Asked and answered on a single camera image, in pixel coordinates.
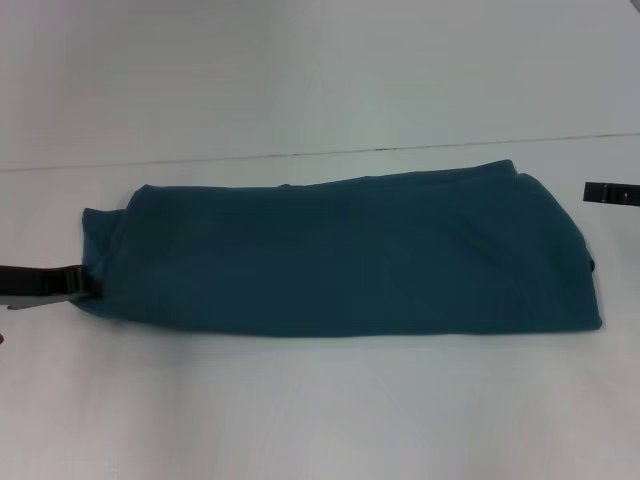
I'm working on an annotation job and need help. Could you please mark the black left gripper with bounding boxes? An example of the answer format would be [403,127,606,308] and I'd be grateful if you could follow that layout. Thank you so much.
[0,264,105,302]

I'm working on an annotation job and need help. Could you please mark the teal t-shirt with white lettering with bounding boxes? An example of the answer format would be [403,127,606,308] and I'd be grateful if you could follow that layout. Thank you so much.
[81,158,603,341]

